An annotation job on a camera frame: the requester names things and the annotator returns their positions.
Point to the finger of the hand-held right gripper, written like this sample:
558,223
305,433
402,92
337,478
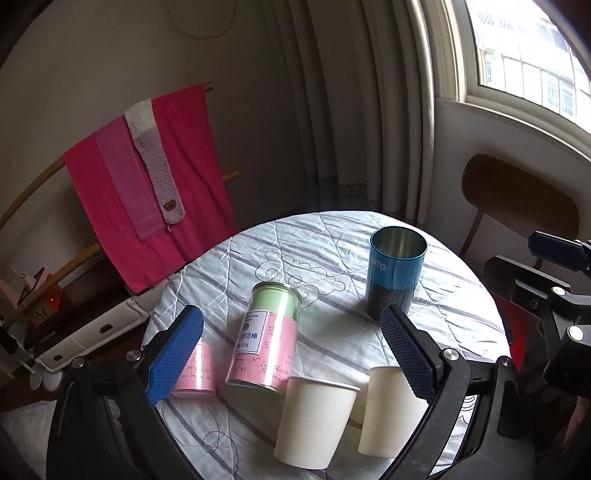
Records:
565,307
556,249

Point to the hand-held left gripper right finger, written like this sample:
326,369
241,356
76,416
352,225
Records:
408,355

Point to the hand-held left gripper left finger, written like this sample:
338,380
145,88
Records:
174,357

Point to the white paper cup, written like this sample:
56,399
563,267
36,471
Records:
314,422
390,415

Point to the blue metal cup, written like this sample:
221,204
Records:
395,272

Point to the small pink can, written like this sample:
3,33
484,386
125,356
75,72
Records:
196,371

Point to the wooden chair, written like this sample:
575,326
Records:
517,198

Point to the white storage box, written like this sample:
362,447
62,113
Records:
87,332

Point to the green and pink tin can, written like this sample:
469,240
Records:
265,341

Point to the small red box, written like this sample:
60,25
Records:
44,307

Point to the magenta towel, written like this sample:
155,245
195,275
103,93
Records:
184,184

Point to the light pink cloth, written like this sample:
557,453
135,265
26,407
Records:
127,184

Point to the window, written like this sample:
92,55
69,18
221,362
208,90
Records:
531,50

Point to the wooden towel rack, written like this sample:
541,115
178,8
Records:
27,194

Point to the beige curtain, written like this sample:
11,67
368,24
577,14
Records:
351,106

